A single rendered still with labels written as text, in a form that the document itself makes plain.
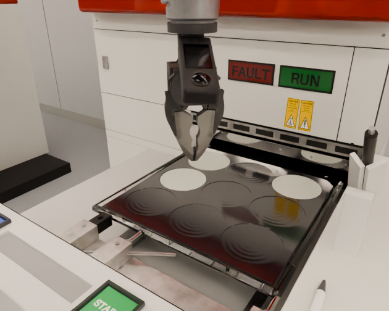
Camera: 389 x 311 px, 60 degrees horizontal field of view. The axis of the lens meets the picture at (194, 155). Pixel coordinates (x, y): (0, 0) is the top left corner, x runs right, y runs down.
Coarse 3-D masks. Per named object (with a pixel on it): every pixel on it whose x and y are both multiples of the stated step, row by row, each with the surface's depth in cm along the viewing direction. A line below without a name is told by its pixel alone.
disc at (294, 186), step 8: (280, 176) 74; (288, 176) 74; (296, 176) 74; (272, 184) 71; (280, 184) 71; (288, 184) 71; (296, 184) 71; (304, 184) 71; (312, 184) 71; (280, 192) 68; (288, 192) 68; (296, 192) 68; (304, 192) 68; (312, 192) 68; (320, 192) 68
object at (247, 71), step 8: (232, 64) 80; (240, 64) 79; (248, 64) 78; (256, 64) 77; (232, 72) 81; (240, 72) 80; (248, 72) 79; (256, 72) 78; (264, 72) 77; (248, 80) 80; (256, 80) 78; (264, 80) 77
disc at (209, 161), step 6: (204, 156) 84; (210, 156) 84; (216, 156) 84; (222, 156) 84; (192, 162) 81; (198, 162) 81; (204, 162) 81; (210, 162) 81; (216, 162) 81; (222, 162) 81; (228, 162) 81; (198, 168) 78; (204, 168) 78; (210, 168) 78; (216, 168) 78
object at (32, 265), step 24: (0, 240) 46; (24, 240) 46; (48, 240) 46; (0, 264) 41; (24, 264) 42; (48, 264) 42; (72, 264) 41; (96, 264) 41; (0, 288) 38; (24, 288) 38; (48, 288) 38; (72, 288) 38; (96, 288) 38
